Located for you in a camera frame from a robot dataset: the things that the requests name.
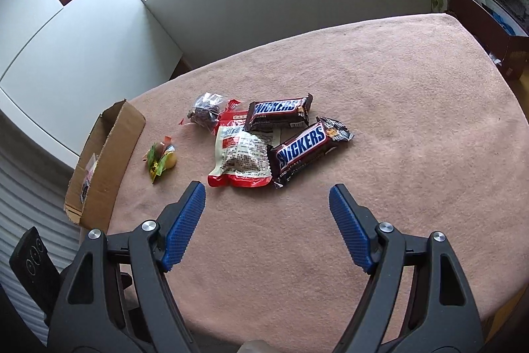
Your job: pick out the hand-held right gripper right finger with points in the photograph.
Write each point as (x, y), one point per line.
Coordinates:
(351, 229)

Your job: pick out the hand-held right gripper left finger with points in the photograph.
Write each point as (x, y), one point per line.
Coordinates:
(186, 229)

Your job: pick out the yellow green candy packet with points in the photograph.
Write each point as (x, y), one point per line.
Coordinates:
(163, 160)

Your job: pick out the white and red snack pouch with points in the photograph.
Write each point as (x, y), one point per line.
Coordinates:
(239, 154)

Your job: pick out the brown cardboard box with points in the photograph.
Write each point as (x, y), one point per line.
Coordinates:
(107, 179)

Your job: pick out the brown chocolate bar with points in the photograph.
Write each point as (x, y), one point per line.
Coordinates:
(275, 111)
(303, 148)

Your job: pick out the clear packet of dark snack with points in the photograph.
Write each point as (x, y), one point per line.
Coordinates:
(206, 111)

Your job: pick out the pink and black snack packet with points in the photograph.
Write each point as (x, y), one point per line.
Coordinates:
(89, 175)

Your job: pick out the black panel with round buttons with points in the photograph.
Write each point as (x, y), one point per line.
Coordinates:
(33, 266)

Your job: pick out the white ribbed panel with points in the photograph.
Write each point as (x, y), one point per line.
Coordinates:
(24, 204)

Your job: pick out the white cabinet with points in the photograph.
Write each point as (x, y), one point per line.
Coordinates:
(82, 67)

